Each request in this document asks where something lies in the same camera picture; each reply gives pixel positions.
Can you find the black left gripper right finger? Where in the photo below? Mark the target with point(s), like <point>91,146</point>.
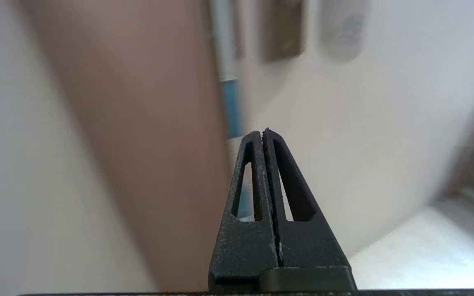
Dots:
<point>307,242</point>

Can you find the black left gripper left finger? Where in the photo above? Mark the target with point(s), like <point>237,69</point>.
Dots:
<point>241,246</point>

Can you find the blue do-not-disturb door hanger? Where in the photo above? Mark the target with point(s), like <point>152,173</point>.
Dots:
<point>344,28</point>

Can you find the white room door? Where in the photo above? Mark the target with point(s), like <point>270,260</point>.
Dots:
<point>364,123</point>

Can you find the brown door lock plate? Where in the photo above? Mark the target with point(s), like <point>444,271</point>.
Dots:
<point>282,28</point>

